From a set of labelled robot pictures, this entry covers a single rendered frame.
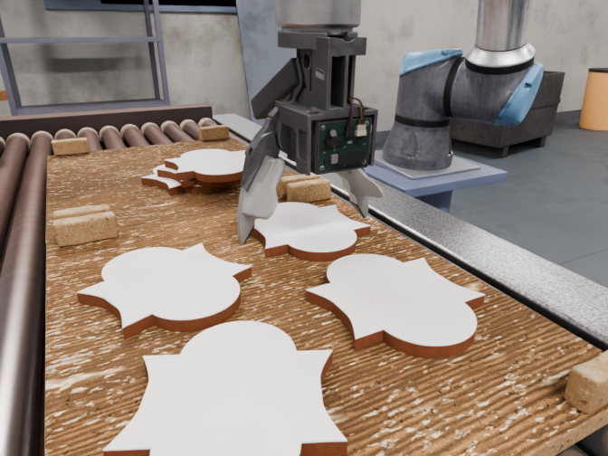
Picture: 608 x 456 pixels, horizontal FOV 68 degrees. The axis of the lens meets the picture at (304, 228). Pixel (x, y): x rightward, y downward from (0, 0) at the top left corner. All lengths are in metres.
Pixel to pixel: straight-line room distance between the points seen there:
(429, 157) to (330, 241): 0.55
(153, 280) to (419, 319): 0.22
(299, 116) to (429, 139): 0.61
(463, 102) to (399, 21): 4.32
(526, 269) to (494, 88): 0.45
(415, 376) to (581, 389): 0.09
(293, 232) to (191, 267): 0.12
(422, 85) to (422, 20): 4.47
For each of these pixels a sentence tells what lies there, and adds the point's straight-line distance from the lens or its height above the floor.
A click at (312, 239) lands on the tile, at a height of 0.95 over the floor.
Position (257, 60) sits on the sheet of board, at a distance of 4.18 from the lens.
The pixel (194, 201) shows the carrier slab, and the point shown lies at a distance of 0.62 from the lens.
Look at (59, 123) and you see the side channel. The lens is 1.30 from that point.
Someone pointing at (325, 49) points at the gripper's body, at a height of 1.13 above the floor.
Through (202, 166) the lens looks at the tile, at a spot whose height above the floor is 0.97.
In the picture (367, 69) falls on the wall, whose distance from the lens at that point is 5.03.
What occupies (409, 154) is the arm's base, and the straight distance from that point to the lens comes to 0.99.
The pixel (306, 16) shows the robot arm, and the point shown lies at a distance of 0.40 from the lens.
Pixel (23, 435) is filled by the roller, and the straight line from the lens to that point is 0.36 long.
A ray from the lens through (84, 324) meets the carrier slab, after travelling 0.39.
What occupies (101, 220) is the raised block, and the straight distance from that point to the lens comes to 0.52.
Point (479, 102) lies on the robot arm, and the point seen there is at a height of 1.02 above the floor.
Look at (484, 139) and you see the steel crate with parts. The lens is 4.83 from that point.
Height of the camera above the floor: 1.14
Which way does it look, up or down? 23 degrees down
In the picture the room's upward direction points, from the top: straight up
